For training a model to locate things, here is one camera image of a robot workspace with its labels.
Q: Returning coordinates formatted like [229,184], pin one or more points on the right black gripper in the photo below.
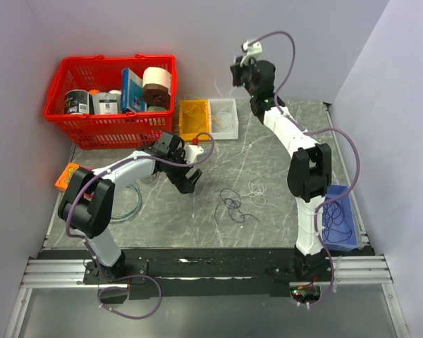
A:
[236,70]

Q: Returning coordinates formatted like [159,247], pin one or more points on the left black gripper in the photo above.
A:
[184,184]

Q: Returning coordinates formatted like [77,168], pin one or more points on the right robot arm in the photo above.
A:
[309,173]

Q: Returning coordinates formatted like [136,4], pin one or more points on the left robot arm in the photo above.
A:
[87,203]

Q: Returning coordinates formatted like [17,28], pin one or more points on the small tin can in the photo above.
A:
[150,179]

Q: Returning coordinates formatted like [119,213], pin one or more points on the white plastic bin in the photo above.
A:
[224,119]

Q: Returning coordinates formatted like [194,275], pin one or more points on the yellow plastic bin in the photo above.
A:
[194,118]

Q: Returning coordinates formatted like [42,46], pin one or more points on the brown round object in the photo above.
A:
[156,95]

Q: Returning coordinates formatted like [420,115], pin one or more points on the red plastic shopping basket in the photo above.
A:
[122,131]

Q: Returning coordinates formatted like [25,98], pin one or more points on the white paper roll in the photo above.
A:
[158,78]

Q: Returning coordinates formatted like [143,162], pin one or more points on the blue book box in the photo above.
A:
[131,93]

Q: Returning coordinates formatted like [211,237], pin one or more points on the grey labelled can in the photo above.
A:
[105,103]

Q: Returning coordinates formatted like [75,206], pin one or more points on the orange pink snack box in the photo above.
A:
[64,179]

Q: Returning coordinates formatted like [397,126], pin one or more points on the black labelled can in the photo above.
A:
[77,102]

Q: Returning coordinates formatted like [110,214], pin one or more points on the blue plastic bin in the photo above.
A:
[338,226]

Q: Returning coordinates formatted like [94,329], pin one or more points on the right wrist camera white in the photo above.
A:
[251,49]

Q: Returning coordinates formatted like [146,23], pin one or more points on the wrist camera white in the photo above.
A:
[251,49]
[193,152]

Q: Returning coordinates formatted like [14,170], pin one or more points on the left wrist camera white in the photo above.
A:
[193,152]

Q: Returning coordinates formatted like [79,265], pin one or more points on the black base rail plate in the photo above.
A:
[148,273]

